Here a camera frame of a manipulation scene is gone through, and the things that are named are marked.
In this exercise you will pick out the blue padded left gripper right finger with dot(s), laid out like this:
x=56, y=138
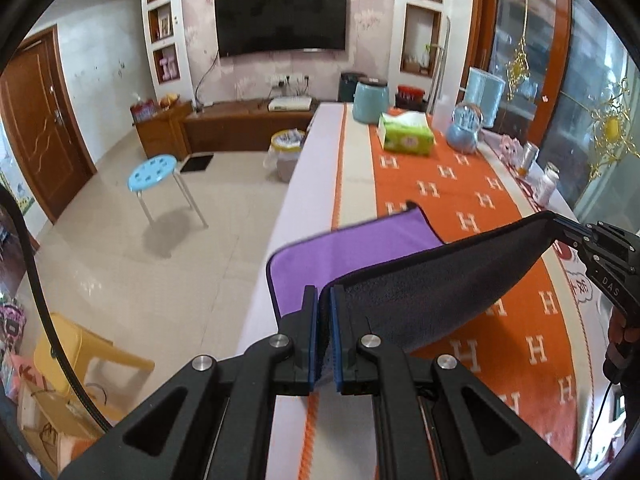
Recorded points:
x=350, y=373

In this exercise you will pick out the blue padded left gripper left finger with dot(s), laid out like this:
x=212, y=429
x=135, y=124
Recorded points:
x=299, y=371

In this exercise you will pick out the purple and grey towel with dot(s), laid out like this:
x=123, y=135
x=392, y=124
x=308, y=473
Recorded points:
x=412, y=288

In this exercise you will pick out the white pill bottle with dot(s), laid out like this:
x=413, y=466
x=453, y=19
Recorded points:
x=546, y=185

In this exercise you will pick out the white tablecloth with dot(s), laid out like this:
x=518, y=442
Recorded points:
x=300, y=209

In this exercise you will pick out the orange H-pattern table runner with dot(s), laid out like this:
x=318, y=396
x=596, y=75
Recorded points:
x=434, y=418

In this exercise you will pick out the clear glass jar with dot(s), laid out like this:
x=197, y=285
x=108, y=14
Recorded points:
x=528, y=156

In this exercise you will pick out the pink pig figurine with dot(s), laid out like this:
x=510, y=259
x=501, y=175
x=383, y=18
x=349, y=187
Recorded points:
x=509, y=150

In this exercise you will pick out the trash bin with bag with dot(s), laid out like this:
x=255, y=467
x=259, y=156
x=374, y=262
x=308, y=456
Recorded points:
x=283, y=153

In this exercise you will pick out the black floor scale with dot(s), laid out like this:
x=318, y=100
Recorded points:
x=196, y=163

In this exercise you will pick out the blue cotton swab jar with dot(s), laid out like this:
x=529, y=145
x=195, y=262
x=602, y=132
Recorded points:
x=462, y=132

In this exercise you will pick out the light blue cylindrical container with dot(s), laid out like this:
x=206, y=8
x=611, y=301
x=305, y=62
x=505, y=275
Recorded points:
x=485, y=90

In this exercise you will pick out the green tissue box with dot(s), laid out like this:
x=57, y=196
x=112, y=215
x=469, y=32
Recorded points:
x=406, y=133

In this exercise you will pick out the blue round stool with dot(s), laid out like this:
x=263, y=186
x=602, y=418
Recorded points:
x=153, y=172

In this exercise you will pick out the white set-top box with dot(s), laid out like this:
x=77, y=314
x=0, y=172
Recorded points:
x=290, y=104

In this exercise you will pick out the wooden TV cabinet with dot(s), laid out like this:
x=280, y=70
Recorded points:
x=235, y=126

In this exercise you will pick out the light blue electric kettle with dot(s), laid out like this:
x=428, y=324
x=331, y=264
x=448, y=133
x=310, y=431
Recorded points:
x=371, y=100

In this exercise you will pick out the red tissue pack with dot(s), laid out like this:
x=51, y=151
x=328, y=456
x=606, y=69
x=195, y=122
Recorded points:
x=142, y=110

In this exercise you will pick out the brown wooden door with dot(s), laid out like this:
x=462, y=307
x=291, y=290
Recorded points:
x=42, y=128

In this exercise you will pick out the black wall television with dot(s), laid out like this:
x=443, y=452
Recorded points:
x=253, y=26

